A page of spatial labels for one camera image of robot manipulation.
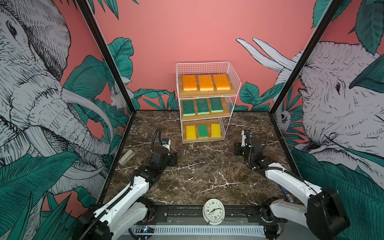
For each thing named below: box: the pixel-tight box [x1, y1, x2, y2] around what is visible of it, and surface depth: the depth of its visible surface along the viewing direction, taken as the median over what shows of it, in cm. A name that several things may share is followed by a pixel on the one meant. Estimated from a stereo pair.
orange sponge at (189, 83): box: [183, 75, 198, 91], surface depth 76 cm
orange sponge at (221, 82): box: [214, 74, 231, 90], surface depth 78 cm
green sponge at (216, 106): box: [210, 97, 224, 113], surface depth 90 cm
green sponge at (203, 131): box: [198, 124, 209, 138], surface depth 107 cm
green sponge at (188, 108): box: [182, 100, 196, 117], surface depth 88 cm
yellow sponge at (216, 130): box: [211, 123, 221, 137], surface depth 108 cm
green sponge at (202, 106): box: [196, 98, 210, 115], surface depth 89 cm
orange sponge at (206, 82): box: [198, 74, 214, 91], surface depth 76 cm
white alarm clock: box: [202, 196, 226, 226], surface depth 73 cm
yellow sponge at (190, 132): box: [186, 125, 196, 139], surface depth 107 cm
